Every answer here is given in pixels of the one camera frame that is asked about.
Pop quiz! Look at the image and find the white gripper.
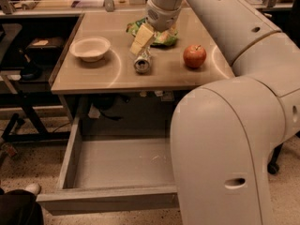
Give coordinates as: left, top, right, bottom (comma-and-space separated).
130, 0, 181, 56

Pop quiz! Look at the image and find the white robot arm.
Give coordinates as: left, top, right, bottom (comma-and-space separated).
146, 0, 300, 225

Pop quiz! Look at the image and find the open grey top drawer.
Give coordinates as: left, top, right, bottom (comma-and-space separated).
37, 112, 178, 215

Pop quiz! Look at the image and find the green chip bag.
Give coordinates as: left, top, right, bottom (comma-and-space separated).
126, 18, 178, 47

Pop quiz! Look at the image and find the red apple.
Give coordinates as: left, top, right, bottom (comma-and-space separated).
183, 45, 206, 68

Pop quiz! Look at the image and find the white paper bowl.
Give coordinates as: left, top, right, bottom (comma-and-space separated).
69, 37, 111, 63

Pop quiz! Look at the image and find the grey cabinet desk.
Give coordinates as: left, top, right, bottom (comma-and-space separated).
52, 8, 233, 112

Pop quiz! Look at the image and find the black box on shelf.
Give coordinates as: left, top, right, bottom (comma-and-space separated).
26, 37, 65, 57

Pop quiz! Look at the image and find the black office chair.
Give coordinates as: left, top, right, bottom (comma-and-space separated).
267, 144, 283, 174

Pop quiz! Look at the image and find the white shoe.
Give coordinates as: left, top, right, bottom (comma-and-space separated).
25, 183, 41, 196

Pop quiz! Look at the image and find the dark trouser leg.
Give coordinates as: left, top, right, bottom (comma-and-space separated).
0, 189, 44, 225

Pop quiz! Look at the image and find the black stand frame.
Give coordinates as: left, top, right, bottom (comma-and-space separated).
0, 75, 71, 143

